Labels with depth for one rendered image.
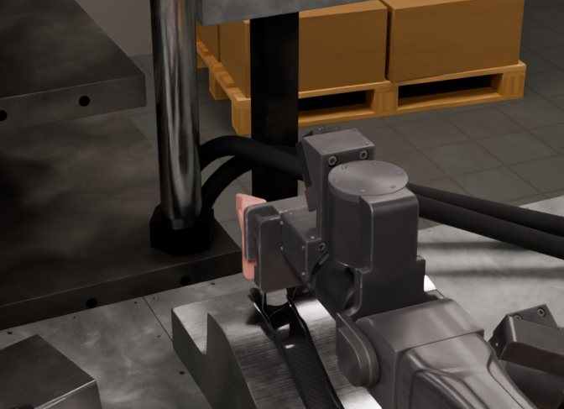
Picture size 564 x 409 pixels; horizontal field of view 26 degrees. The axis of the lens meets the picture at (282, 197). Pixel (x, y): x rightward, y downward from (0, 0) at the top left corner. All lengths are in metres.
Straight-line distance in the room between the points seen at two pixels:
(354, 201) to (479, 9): 3.30
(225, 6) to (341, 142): 0.92
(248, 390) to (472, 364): 0.55
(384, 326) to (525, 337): 0.22
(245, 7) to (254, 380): 0.68
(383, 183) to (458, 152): 3.04
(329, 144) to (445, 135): 3.11
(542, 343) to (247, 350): 0.41
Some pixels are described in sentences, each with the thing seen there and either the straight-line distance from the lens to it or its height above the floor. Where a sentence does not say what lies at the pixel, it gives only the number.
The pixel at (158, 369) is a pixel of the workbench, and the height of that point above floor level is 0.80.
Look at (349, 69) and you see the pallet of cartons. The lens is 4.00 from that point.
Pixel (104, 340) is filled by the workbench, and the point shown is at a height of 0.80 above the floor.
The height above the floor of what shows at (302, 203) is 1.23.
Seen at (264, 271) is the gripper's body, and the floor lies 1.19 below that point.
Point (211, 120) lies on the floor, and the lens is 4.08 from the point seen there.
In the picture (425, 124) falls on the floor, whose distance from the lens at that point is 4.07.
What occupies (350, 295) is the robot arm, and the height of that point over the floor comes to 1.22.
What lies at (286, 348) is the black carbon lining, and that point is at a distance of 1.34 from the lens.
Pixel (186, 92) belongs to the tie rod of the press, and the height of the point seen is 1.03.
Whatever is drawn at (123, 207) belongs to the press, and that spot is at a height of 0.79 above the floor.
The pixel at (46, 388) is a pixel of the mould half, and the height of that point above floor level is 0.91.
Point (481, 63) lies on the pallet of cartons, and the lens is 4.20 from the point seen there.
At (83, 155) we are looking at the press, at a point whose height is 0.79.
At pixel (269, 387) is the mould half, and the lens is 1.31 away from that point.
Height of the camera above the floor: 1.69
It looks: 28 degrees down
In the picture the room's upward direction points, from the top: straight up
